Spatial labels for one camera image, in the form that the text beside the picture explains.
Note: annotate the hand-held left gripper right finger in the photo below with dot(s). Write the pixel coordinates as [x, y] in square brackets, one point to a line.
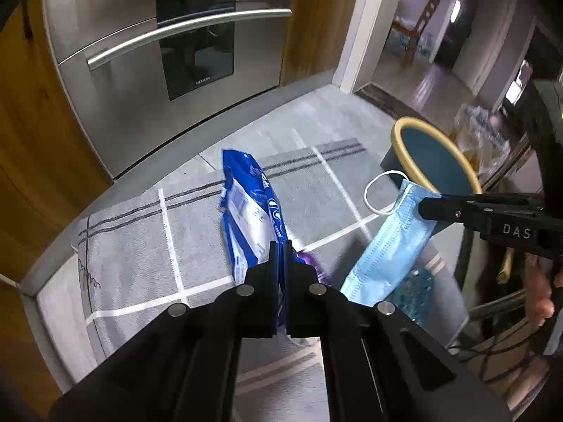
[303, 290]

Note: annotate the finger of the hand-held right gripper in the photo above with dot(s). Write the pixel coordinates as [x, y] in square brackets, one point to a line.
[448, 209]

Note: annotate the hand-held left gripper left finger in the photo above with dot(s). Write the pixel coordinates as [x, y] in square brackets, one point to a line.
[264, 281]

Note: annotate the yellow rimmed blue wastebasket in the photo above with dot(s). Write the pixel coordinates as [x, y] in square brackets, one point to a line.
[435, 158]

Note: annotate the blue face mask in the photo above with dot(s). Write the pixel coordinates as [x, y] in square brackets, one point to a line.
[391, 250]

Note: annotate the person's right hand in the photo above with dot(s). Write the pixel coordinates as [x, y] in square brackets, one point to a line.
[540, 290]

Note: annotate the purple wrapper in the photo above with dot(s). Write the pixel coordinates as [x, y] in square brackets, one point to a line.
[314, 268]

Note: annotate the clear plastic bag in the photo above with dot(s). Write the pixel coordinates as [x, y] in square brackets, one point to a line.
[481, 140]

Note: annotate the grey striped floor mat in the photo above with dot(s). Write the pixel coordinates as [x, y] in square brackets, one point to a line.
[184, 237]

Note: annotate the clear blue blister pack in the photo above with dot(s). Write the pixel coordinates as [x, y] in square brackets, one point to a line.
[413, 294]

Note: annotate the pack of water bottles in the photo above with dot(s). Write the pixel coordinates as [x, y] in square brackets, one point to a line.
[424, 47]

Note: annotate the wooden table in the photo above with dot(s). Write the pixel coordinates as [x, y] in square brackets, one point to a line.
[402, 30]

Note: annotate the wooden chair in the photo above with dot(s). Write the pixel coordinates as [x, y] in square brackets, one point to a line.
[422, 26]

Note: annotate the wooden cabinet door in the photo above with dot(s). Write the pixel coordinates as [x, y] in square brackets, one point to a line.
[316, 22]
[44, 140]

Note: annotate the stainless steel built-in oven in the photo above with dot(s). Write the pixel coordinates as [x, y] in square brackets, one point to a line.
[127, 79]

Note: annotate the white door frame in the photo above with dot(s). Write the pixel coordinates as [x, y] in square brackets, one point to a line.
[369, 30]

